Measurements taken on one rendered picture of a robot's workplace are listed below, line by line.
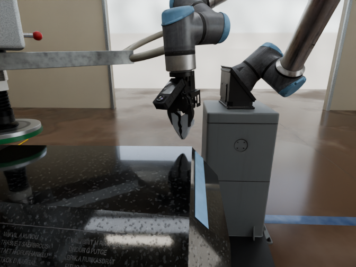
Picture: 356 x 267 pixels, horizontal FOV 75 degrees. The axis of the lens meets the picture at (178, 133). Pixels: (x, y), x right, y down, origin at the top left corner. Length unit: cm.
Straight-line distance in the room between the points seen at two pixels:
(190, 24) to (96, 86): 509
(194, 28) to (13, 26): 50
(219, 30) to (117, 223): 58
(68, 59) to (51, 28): 515
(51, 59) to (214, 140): 90
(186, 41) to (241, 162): 93
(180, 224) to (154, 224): 5
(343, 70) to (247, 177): 498
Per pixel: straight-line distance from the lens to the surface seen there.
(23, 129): 90
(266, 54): 148
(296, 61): 132
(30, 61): 89
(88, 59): 91
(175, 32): 67
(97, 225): 49
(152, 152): 72
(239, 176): 148
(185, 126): 72
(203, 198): 56
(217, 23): 75
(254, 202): 160
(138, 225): 47
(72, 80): 590
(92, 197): 54
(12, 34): 84
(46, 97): 627
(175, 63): 67
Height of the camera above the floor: 115
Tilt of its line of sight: 18 degrees down
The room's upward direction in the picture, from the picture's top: straight up
